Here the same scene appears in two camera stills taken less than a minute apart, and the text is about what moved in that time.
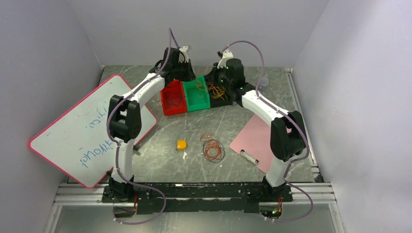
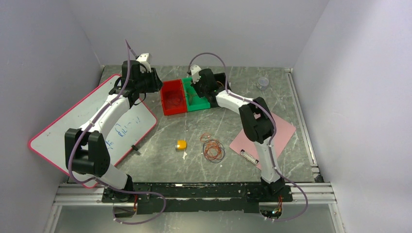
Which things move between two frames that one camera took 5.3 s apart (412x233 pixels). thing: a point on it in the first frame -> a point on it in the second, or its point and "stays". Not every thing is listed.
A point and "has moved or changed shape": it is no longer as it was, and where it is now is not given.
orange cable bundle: (213, 149) stays
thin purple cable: (176, 101) stays
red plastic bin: (173, 99) stays
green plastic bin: (197, 96) stays
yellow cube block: (181, 144) stays
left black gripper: (191, 75) -> (156, 82)
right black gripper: (215, 70) -> (195, 85)
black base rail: (232, 197) stays
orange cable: (201, 85) has moved or changed shape
